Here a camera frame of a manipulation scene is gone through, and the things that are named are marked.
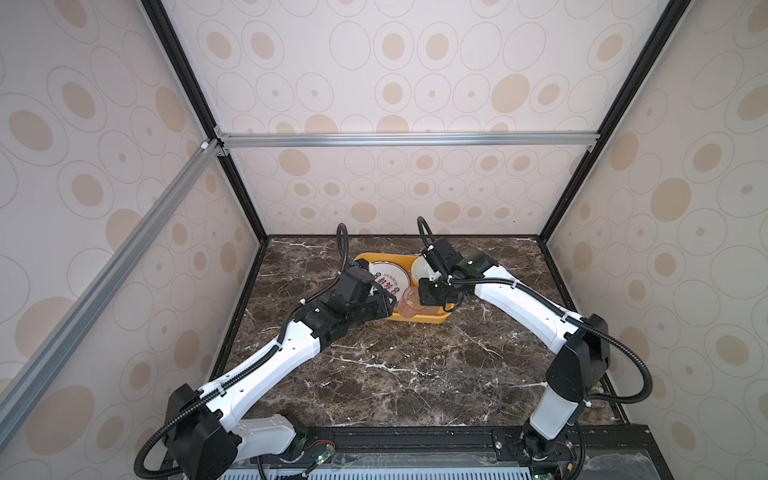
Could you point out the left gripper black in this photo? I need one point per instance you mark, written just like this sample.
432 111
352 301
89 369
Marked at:
384 305

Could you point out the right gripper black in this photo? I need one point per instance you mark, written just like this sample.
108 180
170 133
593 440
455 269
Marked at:
425 298

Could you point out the cream white bowl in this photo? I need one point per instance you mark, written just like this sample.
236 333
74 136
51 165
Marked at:
420 269

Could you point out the white plate red rim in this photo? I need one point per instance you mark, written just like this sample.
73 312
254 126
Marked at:
391 276

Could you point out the pink transparent cup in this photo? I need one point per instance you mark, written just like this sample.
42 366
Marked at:
409 306

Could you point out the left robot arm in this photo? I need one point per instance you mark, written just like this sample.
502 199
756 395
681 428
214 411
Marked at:
205 430

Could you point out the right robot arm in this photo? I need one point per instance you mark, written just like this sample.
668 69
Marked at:
581 346

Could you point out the yellow plastic bin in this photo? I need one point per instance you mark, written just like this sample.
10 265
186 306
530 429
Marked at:
406 262

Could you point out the horizontal aluminium rail back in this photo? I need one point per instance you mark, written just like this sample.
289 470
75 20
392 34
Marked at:
350 140

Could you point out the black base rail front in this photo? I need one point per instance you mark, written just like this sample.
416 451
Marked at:
626 451

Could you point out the black frame post right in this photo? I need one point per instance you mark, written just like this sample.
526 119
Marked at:
652 49

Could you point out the black frame post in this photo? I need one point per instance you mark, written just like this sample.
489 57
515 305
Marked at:
160 22
652 49

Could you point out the black frame post left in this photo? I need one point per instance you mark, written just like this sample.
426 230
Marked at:
160 22

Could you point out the diagonal aluminium rail left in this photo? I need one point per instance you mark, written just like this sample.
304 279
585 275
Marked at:
39 372

